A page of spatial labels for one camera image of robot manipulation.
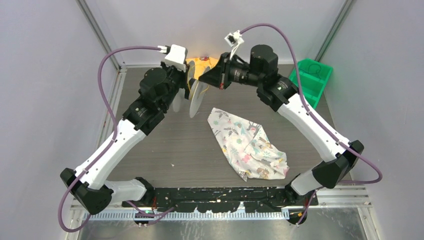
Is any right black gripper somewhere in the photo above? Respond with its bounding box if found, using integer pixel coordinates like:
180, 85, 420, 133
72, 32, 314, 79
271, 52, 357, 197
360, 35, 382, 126
198, 52, 263, 90

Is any translucent white cable spool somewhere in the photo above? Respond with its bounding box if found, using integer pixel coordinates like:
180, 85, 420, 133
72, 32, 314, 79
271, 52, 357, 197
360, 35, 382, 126
171, 79, 209, 118

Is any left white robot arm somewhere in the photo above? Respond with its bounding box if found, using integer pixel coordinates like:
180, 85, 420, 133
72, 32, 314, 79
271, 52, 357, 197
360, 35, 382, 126
60, 66, 188, 215

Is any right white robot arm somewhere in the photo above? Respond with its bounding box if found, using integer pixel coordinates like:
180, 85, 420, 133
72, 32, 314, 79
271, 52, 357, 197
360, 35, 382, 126
199, 44, 364, 205

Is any yellow printed cloth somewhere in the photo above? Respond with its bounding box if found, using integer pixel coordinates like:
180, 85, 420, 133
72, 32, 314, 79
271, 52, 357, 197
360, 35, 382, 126
186, 56, 219, 80

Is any white floral printed cloth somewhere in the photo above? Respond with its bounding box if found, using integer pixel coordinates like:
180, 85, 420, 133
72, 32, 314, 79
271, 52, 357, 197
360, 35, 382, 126
207, 107, 290, 182

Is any green plastic compartment bin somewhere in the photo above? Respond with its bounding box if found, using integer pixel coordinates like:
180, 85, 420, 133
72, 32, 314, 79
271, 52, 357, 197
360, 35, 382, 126
297, 58, 333, 109

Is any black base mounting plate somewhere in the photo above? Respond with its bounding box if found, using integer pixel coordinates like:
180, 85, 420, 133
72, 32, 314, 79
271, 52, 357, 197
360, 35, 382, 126
131, 186, 319, 213

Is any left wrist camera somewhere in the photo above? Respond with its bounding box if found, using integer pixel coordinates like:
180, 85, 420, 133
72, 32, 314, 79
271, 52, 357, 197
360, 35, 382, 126
157, 44, 188, 73

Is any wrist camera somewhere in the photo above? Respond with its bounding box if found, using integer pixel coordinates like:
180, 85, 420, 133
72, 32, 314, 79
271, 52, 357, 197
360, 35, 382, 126
224, 30, 245, 60
157, 44, 188, 73

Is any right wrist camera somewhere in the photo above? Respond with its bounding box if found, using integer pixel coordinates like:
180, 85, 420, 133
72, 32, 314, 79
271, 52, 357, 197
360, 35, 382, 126
224, 30, 245, 60

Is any thin black cable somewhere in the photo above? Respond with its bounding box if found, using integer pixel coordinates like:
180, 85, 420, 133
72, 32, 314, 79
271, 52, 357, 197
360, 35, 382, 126
306, 64, 323, 78

